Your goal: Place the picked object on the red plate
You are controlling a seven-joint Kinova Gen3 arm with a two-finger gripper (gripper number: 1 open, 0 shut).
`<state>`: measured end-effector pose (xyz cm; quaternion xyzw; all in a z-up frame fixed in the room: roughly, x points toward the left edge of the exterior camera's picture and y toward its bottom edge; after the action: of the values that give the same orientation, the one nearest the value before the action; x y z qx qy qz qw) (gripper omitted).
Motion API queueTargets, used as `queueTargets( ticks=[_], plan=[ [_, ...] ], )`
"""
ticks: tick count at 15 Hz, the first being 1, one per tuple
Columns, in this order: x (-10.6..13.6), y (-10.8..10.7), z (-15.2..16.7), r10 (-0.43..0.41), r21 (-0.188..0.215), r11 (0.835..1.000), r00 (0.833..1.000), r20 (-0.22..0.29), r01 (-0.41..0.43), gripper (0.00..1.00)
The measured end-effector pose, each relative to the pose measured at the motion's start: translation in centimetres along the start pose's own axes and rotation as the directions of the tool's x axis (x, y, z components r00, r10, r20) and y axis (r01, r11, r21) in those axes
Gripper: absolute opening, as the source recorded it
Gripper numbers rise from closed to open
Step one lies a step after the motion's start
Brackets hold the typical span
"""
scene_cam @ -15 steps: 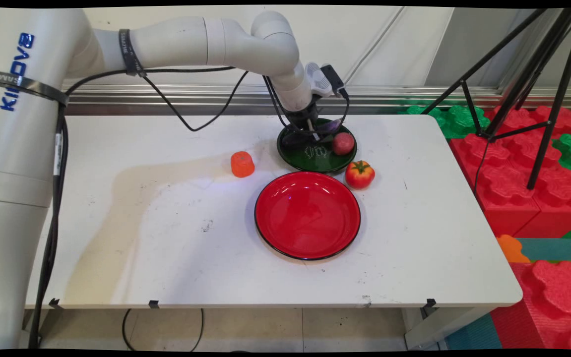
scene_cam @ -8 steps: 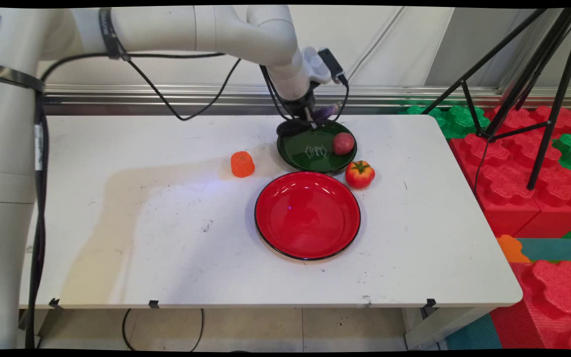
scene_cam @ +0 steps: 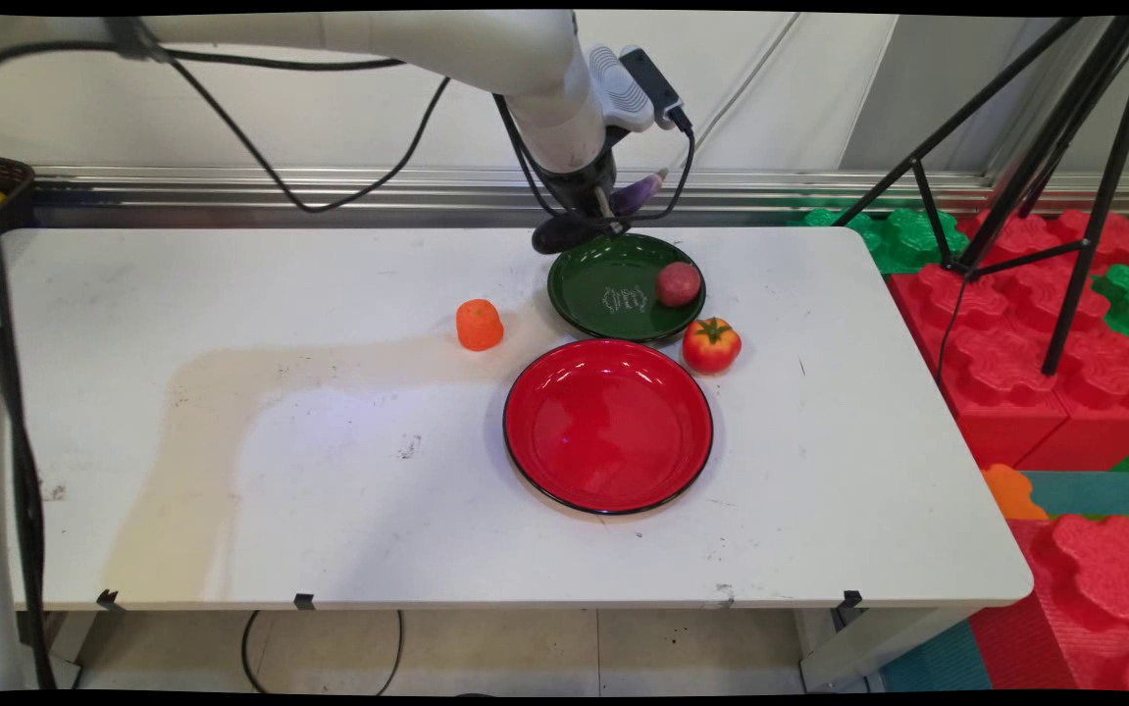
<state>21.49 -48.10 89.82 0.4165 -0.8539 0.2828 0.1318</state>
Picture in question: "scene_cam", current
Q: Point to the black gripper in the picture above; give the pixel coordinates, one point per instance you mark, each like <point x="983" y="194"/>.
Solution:
<point x="576" y="186"/>

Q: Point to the purple toy eggplant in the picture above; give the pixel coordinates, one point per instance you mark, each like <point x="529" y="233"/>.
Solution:
<point x="564" y="235"/>

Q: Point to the orange toy carrot piece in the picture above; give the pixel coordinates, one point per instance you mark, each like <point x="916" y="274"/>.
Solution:
<point x="480" y="325"/>

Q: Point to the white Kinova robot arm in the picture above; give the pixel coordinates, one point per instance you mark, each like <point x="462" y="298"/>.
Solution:
<point x="378" y="44"/>

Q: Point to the dark green plate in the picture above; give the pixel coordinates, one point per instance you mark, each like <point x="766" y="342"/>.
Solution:
<point x="613" y="304"/>

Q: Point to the dark red toy apple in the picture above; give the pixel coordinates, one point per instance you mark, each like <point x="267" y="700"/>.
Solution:
<point x="679" y="283"/>

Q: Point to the red toy tomato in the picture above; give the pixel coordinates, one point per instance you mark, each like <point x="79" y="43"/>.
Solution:
<point x="711" y="345"/>

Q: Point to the red plate with black rim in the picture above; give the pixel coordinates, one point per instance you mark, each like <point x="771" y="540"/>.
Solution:
<point x="608" y="427"/>

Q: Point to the black table edge clip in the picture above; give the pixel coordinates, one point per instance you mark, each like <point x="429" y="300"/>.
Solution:
<point x="851" y="599"/>
<point x="108" y="598"/>
<point x="304" y="600"/>

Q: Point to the orange foam piece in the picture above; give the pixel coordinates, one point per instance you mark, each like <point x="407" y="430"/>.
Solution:
<point x="1012" y="493"/>

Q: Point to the white table leg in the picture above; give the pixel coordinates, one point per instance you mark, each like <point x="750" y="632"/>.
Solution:
<point x="74" y="642"/>
<point x="868" y="647"/>

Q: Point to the teal foam mat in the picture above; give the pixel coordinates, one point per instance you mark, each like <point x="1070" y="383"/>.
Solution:
<point x="937" y="662"/>
<point x="1094" y="492"/>

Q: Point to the dark wicker basket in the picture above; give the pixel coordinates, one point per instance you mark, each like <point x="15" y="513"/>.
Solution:
<point x="10" y="186"/>

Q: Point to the large red foam block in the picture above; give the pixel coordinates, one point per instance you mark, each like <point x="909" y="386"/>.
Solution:
<point x="1094" y="598"/>

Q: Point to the white ribbed camera mount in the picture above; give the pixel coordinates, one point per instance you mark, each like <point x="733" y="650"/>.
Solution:
<point x="618" y="93"/>

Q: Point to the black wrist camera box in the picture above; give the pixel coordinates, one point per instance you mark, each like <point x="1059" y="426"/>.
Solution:
<point x="655" y="86"/>

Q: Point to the metal wall rail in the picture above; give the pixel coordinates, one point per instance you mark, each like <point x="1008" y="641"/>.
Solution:
<point x="819" y="186"/>

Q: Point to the black camera tripod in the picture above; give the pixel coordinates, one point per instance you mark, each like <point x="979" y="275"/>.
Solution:
<point x="1045" y="167"/>

